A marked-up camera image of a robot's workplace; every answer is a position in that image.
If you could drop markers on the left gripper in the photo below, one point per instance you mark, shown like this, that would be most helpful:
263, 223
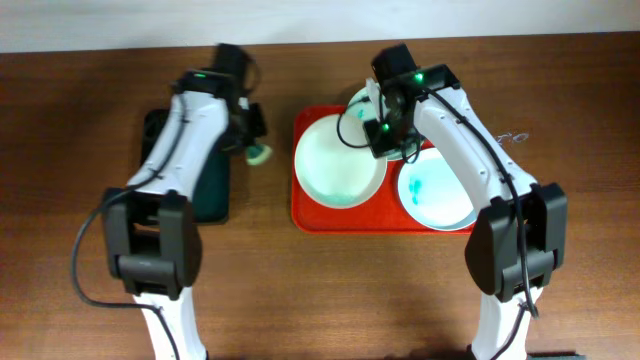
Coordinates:
255, 128

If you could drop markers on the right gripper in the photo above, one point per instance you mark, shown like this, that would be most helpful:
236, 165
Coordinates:
382, 138

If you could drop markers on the pale green plate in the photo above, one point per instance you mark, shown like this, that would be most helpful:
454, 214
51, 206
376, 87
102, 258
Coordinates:
361, 107

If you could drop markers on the white plate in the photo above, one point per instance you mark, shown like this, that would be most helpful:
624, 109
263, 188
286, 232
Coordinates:
333, 167

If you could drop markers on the pale blue plate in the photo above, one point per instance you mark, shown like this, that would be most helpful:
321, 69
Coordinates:
432, 195

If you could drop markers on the green yellow sponge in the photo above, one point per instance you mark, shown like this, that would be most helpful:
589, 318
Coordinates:
257, 154

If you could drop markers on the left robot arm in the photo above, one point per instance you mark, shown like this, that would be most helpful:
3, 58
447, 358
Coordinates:
153, 244

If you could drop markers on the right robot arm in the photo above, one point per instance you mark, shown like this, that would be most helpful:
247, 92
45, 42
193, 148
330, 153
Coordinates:
518, 239

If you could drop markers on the red plastic tray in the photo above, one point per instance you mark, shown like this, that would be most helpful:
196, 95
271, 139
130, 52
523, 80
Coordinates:
381, 214

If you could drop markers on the black rectangular tray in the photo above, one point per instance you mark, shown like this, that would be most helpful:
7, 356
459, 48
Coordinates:
210, 200

